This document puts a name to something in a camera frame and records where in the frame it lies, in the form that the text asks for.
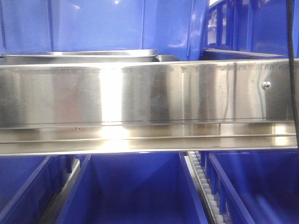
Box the silver metal tray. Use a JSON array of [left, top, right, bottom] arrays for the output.
[[0, 49, 157, 65]]

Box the roller conveyor track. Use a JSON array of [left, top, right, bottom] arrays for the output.
[[187, 151, 231, 224]]

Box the blue bin lower middle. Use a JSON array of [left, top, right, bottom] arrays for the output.
[[57, 152, 207, 224]]

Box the blue bin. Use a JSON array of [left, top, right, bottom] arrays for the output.
[[57, 152, 207, 224], [206, 150, 299, 224], [0, 155, 75, 224]]

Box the large blue plastic crate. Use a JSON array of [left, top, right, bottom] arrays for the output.
[[0, 0, 209, 61]]

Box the blue crate upper right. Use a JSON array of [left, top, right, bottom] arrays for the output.
[[205, 0, 288, 56]]

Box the blue bin lower right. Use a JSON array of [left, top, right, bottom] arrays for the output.
[[206, 150, 299, 224]]

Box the blue bin lower left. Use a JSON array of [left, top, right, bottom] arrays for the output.
[[0, 155, 75, 224]]

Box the large flat grey tray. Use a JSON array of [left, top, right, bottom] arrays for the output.
[[0, 55, 180, 65]]

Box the stainless steel shelf front rail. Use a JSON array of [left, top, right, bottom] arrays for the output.
[[0, 59, 297, 156]]

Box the silver rail screw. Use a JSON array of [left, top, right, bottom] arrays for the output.
[[262, 81, 271, 90]]

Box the black cable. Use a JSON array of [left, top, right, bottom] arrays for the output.
[[286, 0, 299, 147]]

